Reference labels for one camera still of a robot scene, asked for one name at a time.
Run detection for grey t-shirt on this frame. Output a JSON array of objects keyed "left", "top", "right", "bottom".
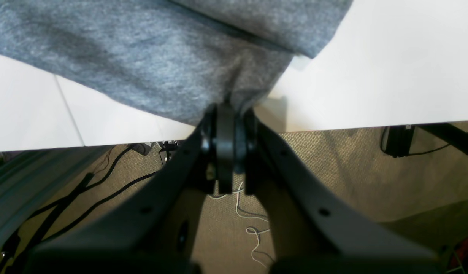
[{"left": 0, "top": 0, "right": 352, "bottom": 125}]

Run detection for black table leg bracket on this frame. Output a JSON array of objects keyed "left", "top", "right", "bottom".
[{"left": 380, "top": 122, "right": 468, "bottom": 162}]

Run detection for white floor cable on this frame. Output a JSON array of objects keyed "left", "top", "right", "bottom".
[{"left": 209, "top": 182, "right": 276, "bottom": 269}]

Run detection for black floor cables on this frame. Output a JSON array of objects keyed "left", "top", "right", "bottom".
[{"left": 0, "top": 143, "right": 179, "bottom": 274}]

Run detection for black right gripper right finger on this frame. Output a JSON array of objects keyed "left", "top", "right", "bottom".
[{"left": 242, "top": 110, "right": 442, "bottom": 274}]

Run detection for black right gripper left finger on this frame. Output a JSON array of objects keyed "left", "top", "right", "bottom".
[{"left": 29, "top": 105, "right": 234, "bottom": 274}]

